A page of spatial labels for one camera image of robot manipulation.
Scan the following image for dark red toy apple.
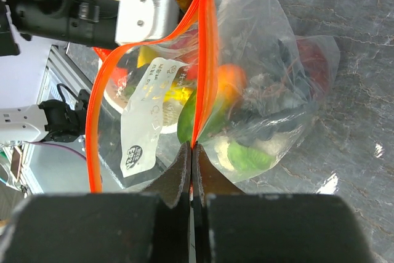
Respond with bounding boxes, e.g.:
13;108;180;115
296;38;331;101

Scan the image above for white plastic fruit basket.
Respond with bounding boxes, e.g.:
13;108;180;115
103;0;252;134

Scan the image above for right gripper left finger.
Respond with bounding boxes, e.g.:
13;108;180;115
1;143;191;262

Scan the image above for clear zip top bag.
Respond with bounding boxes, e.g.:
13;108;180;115
86;0;340;193

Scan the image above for yellow toy bananas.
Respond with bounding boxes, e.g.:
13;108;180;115
129;46;195;105

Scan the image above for green toy avocado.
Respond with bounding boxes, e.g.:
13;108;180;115
177;87;228;145

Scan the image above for toy cabbage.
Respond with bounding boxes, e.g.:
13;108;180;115
214;137;276;179

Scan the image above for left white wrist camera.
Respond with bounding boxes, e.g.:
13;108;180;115
115;0;180;45

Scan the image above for black toy grapes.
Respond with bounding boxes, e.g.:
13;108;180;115
239;38;308;140

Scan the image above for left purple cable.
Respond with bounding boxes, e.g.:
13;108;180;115
27;141;87;161

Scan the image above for orange toy fruit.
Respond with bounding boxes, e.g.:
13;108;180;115
217;63;247;107

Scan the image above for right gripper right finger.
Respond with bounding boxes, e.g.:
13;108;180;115
191;145;373;262

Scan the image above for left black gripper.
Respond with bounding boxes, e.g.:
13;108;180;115
1;0;119;55

